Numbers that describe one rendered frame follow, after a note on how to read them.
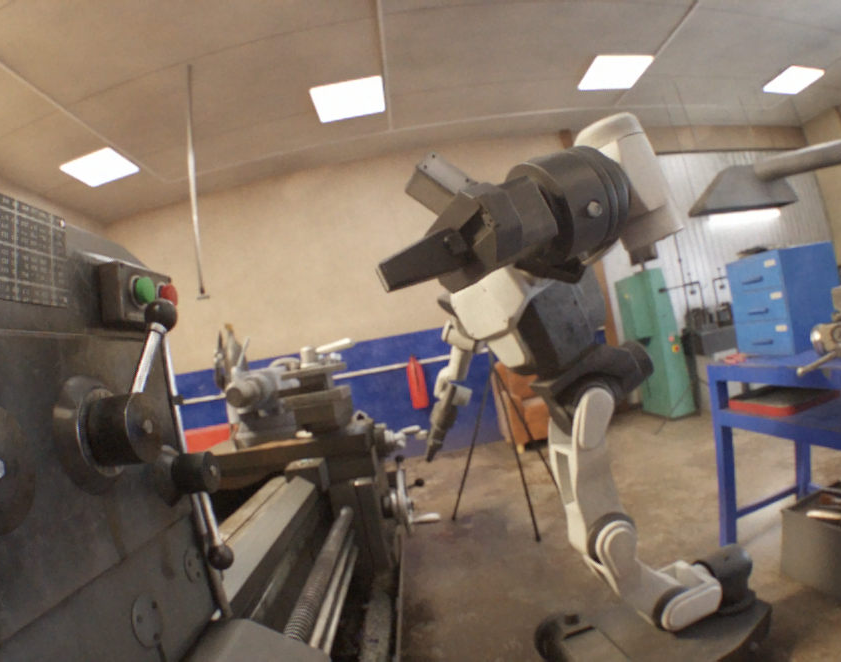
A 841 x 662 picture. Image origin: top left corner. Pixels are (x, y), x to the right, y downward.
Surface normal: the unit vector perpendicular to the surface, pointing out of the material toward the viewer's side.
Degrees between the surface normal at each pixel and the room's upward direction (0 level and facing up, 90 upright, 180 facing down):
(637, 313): 90
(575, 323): 95
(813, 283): 90
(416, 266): 85
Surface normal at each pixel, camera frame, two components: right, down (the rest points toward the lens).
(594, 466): 0.32, 0.32
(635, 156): 0.31, -0.07
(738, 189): -0.01, -0.18
